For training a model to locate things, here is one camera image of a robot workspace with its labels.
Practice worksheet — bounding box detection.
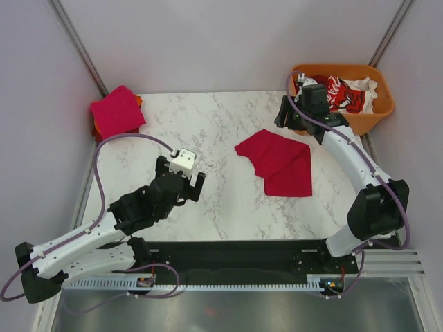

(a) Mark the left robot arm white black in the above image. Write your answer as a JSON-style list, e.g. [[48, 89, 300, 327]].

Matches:
[[15, 149, 206, 304]]

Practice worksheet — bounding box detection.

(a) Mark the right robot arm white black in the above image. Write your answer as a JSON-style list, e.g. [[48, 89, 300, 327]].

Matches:
[[274, 84, 409, 273]]

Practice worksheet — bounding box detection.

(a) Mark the red white printed t shirt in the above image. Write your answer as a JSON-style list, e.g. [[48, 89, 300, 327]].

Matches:
[[327, 75, 378, 114]]

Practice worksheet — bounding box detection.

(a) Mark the orange plastic basket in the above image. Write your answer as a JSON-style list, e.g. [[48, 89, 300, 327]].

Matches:
[[293, 64, 395, 136]]

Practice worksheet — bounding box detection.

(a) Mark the folded pink t shirt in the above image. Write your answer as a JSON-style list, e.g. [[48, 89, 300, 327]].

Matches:
[[89, 85, 146, 128]]

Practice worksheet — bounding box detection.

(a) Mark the folded dark red t shirt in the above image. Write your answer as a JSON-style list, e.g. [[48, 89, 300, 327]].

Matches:
[[91, 120, 139, 142]]

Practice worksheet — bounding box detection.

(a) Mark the folded orange t shirt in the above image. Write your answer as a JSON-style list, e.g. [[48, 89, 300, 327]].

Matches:
[[134, 95, 143, 106]]

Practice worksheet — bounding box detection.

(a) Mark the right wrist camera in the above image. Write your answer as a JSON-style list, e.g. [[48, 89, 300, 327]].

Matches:
[[294, 73, 318, 95]]

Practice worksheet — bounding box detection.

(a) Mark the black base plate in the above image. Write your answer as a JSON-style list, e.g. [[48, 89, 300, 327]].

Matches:
[[131, 239, 358, 287]]

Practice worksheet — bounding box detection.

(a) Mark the right aluminium frame post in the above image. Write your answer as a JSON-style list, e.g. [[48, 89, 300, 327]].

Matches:
[[368, 0, 416, 68]]

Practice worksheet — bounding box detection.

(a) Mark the aluminium frame post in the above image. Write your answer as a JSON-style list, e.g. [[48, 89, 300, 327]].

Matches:
[[368, 0, 416, 68], [48, 0, 109, 98]]

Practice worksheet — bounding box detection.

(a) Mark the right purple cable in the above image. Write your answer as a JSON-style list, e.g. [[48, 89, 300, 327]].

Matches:
[[285, 69, 412, 299]]

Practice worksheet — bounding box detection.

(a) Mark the purple cable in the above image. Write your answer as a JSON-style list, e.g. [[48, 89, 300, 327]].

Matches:
[[285, 69, 412, 299], [0, 134, 181, 315]]

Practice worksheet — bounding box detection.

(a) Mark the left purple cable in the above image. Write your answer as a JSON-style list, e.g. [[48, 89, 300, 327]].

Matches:
[[0, 134, 181, 315]]

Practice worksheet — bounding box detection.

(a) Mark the aluminium rail profile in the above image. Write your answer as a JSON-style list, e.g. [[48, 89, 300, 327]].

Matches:
[[361, 249, 425, 277]]

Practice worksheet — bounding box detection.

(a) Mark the grey slotted cable duct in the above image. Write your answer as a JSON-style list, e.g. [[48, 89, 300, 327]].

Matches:
[[64, 273, 347, 291]]

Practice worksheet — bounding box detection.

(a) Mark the left aluminium frame post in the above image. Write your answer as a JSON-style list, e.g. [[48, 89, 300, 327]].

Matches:
[[48, 0, 109, 98]]

